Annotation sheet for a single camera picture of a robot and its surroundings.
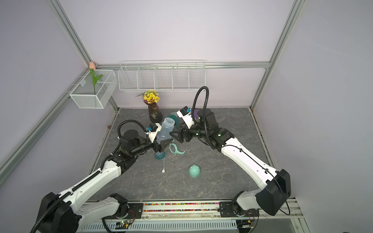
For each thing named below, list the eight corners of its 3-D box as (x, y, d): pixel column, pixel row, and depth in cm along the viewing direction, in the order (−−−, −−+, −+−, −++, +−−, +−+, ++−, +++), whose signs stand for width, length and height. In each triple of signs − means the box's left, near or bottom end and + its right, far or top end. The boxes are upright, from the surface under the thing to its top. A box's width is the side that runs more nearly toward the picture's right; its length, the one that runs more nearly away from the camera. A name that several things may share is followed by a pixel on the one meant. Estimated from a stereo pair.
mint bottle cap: (193, 179, 86) (193, 176, 83) (187, 170, 89) (187, 168, 86) (201, 173, 88) (201, 170, 85) (195, 165, 91) (195, 162, 88)
